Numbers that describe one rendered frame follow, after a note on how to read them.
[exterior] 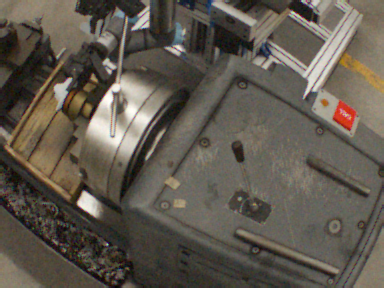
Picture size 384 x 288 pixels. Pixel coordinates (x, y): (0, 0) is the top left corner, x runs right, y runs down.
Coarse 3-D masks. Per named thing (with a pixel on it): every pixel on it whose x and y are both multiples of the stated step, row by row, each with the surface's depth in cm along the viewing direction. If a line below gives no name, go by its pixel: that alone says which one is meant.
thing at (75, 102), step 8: (72, 88) 162; (72, 96) 160; (80, 96) 160; (64, 104) 161; (72, 104) 159; (80, 104) 158; (88, 104) 160; (64, 112) 162; (72, 112) 160; (80, 112) 160; (88, 112) 159; (72, 120) 162
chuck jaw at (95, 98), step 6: (114, 72) 154; (138, 72) 154; (114, 78) 155; (102, 84) 157; (108, 84) 156; (90, 90) 158; (96, 90) 159; (102, 90) 157; (90, 96) 159; (96, 96) 158; (102, 96) 158; (90, 102) 159; (96, 102) 159
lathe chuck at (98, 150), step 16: (128, 80) 149; (144, 80) 150; (160, 80) 152; (112, 96) 146; (128, 96) 147; (144, 96) 147; (96, 112) 146; (128, 112) 145; (96, 128) 145; (96, 144) 146; (112, 144) 145; (80, 160) 149; (96, 160) 147; (112, 160) 145; (80, 176) 155; (96, 176) 150
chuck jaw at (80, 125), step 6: (78, 120) 158; (84, 120) 159; (90, 120) 159; (78, 126) 158; (84, 126) 158; (78, 132) 156; (84, 132) 157; (78, 138) 156; (78, 144) 155; (72, 150) 153; (78, 150) 154; (72, 156) 154; (78, 156) 153; (84, 174) 154
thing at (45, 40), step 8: (16, 24) 199; (48, 40) 194; (40, 48) 192; (48, 48) 198; (40, 56) 194; (32, 64) 191; (24, 72) 189; (16, 80) 185; (8, 88) 183; (16, 88) 188; (8, 96) 185; (0, 104) 181; (0, 112) 184
